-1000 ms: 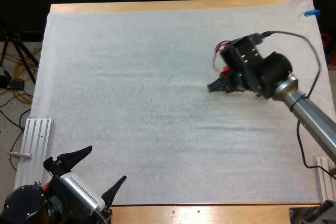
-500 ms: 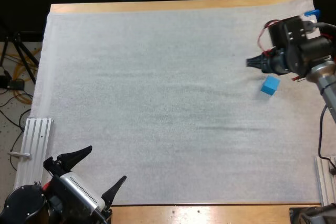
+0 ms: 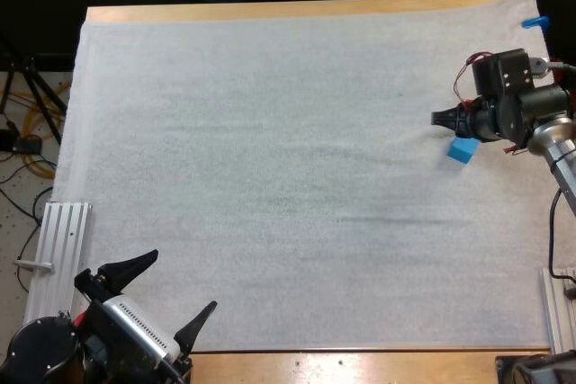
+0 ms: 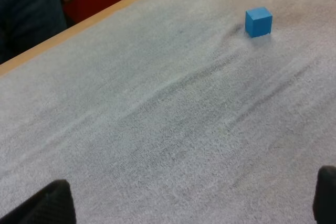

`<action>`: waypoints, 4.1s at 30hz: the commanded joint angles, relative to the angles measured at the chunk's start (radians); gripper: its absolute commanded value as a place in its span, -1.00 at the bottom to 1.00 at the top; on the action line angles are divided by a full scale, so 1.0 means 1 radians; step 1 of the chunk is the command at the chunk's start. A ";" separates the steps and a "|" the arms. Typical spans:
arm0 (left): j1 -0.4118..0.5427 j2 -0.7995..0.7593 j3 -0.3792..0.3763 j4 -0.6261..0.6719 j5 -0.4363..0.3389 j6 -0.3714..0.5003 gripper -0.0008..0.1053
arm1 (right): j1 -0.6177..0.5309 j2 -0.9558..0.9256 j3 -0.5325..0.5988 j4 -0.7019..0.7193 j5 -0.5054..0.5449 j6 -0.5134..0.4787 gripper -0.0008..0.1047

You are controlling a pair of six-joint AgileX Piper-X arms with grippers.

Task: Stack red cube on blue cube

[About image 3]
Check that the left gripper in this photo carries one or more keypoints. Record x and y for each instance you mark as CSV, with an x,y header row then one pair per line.
x,y
96,287

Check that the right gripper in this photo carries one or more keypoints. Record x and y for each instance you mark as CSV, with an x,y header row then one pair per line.
x,y
499,74

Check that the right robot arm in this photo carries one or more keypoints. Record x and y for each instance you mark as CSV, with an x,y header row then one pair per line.
x,y
560,150

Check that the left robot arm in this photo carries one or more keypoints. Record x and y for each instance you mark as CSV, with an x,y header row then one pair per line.
x,y
38,350

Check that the blue cube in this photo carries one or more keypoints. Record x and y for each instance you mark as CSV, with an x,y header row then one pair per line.
x,y
462,151

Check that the blue clip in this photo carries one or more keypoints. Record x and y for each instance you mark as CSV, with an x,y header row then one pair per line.
x,y
535,22

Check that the silver clamp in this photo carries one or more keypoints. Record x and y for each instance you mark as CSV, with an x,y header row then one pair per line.
x,y
33,265

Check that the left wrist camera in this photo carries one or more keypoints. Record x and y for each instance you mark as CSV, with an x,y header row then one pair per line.
x,y
135,322

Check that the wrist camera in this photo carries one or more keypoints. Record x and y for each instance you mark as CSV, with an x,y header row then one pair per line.
x,y
538,69
135,322

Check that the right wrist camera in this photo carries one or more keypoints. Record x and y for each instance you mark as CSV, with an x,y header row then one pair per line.
x,y
538,69

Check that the ribbed aluminium rail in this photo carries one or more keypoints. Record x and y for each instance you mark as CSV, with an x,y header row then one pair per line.
x,y
58,258
560,312

